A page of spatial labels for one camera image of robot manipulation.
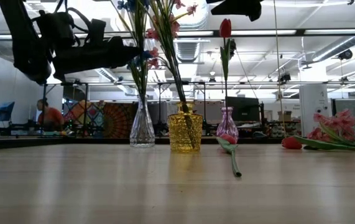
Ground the black computer monitor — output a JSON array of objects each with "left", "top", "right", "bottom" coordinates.
[{"left": 225, "top": 96, "right": 261, "bottom": 123}]

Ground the clear glass vase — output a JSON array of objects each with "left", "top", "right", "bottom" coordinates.
[{"left": 129, "top": 93, "right": 156, "bottom": 148}]

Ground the pink glass vase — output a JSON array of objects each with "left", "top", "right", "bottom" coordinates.
[{"left": 216, "top": 106, "right": 240, "bottom": 144}]

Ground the blue-lit monitor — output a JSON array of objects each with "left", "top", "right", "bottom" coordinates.
[{"left": 0, "top": 101, "right": 16, "bottom": 123}]

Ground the person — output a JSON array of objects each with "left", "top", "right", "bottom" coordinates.
[{"left": 36, "top": 98, "right": 66, "bottom": 133}]

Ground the yellow glass vase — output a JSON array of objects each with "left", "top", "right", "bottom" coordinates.
[{"left": 167, "top": 101, "right": 204, "bottom": 154}]

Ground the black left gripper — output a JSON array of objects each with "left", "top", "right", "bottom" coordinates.
[{"left": 36, "top": 11, "right": 141, "bottom": 82}]

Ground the colourful patterned tapestry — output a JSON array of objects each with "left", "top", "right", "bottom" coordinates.
[{"left": 62, "top": 99, "right": 138, "bottom": 140}]

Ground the pink flower bunch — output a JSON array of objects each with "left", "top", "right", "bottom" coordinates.
[
  {"left": 145, "top": 0, "right": 199, "bottom": 149},
  {"left": 307, "top": 108, "right": 355, "bottom": 150}
]

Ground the red tulip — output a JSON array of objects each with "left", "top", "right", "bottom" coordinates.
[
  {"left": 216, "top": 133, "right": 243, "bottom": 179},
  {"left": 219, "top": 17, "right": 237, "bottom": 110},
  {"left": 281, "top": 135, "right": 355, "bottom": 154}
]

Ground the black aluminium table frame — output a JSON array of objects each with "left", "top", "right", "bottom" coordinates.
[{"left": 0, "top": 135, "right": 355, "bottom": 152}]

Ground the silver ventilation duct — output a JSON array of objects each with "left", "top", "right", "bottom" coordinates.
[{"left": 172, "top": 0, "right": 211, "bottom": 63}]

